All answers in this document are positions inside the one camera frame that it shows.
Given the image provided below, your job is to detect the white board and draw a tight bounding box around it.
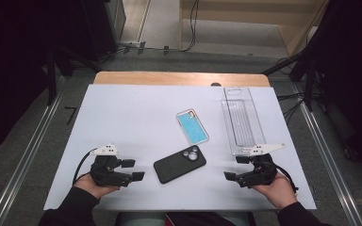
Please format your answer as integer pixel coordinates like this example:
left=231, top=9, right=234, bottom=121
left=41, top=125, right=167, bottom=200
left=42, top=84, right=318, bottom=211

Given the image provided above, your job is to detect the black cabinet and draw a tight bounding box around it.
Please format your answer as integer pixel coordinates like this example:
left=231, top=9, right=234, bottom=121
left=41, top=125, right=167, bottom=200
left=81, top=0, right=127, bottom=62

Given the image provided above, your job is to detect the aluminium floor rail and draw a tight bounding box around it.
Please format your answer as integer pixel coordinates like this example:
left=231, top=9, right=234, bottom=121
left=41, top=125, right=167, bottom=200
left=0, top=76, right=67, bottom=226
left=295, top=84, right=362, bottom=226

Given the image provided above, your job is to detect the black room cable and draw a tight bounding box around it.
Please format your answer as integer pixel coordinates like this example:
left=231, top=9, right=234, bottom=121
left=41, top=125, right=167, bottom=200
left=116, top=0, right=201, bottom=55

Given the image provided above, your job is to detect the black phone case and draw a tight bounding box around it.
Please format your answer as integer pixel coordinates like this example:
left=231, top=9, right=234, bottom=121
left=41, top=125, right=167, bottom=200
left=153, top=144, right=207, bottom=185

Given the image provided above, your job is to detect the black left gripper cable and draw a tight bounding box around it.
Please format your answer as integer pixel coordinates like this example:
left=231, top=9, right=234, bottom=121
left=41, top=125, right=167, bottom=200
left=72, top=149, right=97, bottom=186

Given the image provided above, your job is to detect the black metal stand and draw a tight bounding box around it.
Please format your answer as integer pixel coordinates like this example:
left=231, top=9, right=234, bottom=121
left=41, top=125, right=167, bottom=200
left=45, top=43, right=102, bottom=106
left=262, top=0, right=340, bottom=112

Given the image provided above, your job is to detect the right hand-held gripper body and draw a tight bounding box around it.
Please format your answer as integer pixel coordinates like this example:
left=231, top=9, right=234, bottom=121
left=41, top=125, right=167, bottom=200
left=235, top=142, right=287, bottom=189

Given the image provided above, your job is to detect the light wooden shelf unit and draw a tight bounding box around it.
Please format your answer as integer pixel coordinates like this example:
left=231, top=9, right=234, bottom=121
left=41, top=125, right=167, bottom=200
left=178, top=0, right=329, bottom=57

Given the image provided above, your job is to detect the clear blue phone case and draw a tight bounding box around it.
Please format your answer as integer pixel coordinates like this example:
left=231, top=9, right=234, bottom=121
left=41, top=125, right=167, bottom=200
left=175, top=108, right=210, bottom=146

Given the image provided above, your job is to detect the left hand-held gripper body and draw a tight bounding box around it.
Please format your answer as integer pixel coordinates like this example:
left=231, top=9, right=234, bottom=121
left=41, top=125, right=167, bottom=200
left=89, top=143, right=133, bottom=188

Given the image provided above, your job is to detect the wooden table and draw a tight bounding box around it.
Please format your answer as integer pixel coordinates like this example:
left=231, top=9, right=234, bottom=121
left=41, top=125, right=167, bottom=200
left=92, top=71, right=272, bottom=88

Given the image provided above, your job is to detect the person's left hand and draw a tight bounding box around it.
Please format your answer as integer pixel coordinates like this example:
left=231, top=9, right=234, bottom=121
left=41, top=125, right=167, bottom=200
left=74, top=172, right=121, bottom=201

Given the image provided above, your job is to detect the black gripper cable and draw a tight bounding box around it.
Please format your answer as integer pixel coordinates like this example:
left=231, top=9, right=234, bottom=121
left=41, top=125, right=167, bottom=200
left=72, top=149, right=97, bottom=186
left=274, top=164, right=300, bottom=193

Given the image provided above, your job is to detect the person's right hand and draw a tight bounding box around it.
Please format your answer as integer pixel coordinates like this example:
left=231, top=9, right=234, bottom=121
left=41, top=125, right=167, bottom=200
left=252, top=171, right=298, bottom=210

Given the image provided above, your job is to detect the clear plastic rack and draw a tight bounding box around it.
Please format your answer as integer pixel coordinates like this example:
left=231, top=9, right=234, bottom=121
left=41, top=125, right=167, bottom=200
left=221, top=87, right=268, bottom=157

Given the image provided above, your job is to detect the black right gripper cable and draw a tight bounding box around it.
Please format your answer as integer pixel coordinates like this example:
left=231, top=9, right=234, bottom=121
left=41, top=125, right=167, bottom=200
left=274, top=164, right=300, bottom=193

